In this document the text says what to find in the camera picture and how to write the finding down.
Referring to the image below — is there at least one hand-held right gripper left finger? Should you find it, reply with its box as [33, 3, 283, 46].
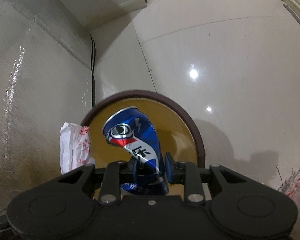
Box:
[57, 159, 141, 203]

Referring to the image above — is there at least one round brown trash bin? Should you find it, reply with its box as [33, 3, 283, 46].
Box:
[80, 91, 206, 201]

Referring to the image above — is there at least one black wall cable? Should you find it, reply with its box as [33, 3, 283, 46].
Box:
[89, 34, 97, 108]

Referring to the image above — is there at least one red printed plastic bag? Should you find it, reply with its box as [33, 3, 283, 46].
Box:
[277, 161, 300, 207]

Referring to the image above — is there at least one white tissue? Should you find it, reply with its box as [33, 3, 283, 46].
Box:
[59, 122, 96, 175]

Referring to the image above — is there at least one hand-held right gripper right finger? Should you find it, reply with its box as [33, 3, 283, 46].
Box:
[164, 152, 243, 203]

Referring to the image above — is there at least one crushed blue drink can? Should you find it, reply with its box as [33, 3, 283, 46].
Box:
[102, 107, 169, 196]

